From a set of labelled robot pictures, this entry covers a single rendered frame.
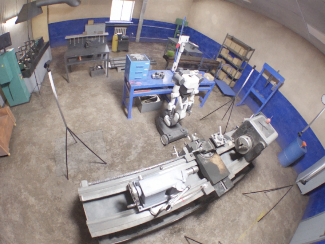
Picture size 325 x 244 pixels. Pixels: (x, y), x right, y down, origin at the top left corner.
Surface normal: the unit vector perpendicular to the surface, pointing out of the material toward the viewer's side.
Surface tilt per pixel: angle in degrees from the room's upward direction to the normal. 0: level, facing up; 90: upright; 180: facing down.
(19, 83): 90
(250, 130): 90
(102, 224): 0
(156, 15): 90
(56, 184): 0
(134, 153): 0
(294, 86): 90
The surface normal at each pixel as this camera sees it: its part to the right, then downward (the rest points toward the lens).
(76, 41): 0.41, 0.74
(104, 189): 0.23, -0.65
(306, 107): -0.88, 0.18
